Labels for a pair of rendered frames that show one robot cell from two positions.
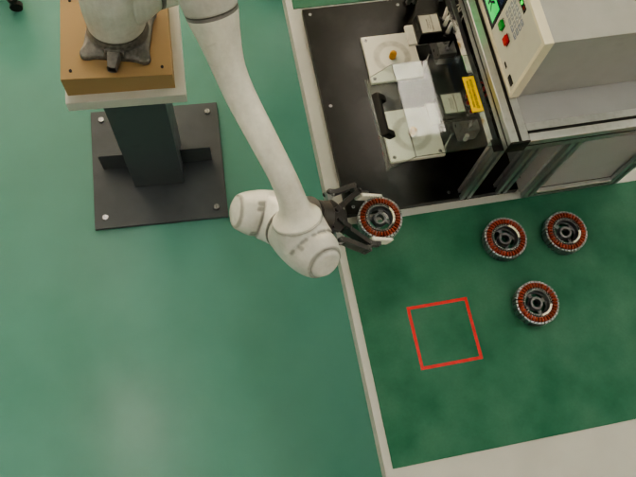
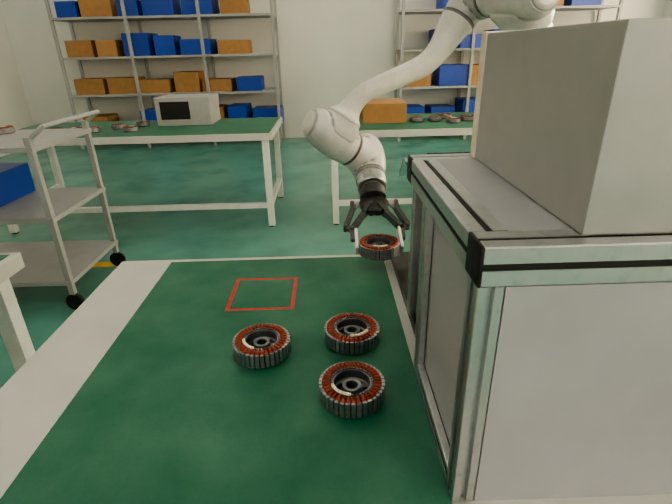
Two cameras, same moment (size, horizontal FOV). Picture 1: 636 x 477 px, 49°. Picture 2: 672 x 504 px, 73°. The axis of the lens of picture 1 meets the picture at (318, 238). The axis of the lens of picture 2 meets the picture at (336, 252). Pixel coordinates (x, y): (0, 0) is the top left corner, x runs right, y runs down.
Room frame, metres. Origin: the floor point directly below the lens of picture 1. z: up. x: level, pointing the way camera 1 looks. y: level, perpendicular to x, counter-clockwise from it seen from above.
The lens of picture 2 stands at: (1.01, -1.19, 1.30)
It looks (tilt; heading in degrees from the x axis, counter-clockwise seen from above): 24 degrees down; 113
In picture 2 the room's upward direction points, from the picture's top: 1 degrees counter-clockwise
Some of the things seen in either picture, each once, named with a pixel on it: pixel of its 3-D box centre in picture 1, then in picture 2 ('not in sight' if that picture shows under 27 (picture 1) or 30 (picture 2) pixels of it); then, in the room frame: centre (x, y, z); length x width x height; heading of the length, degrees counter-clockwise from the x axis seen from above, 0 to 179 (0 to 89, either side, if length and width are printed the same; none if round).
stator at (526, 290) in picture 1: (535, 303); (261, 344); (0.58, -0.57, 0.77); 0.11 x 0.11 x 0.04
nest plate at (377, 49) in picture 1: (392, 58); not in sight; (1.19, -0.08, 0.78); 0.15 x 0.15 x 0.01; 24
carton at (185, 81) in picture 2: not in sight; (190, 81); (-3.76, 4.58, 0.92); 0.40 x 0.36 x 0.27; 112
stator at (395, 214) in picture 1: (379, 219); (378, 246); (0.68, -0.14, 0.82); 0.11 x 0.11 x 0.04
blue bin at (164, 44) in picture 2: not in sight; (168, 45); (-3.97, 4.48, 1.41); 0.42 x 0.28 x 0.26; 116
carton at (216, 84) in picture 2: not in sight; (220, 84); (-3.37, 4.76, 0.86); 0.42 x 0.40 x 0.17; 23
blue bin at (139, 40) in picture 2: not in sight; (141, 44); (-4.32, 4.32, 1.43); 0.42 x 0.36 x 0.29; 112
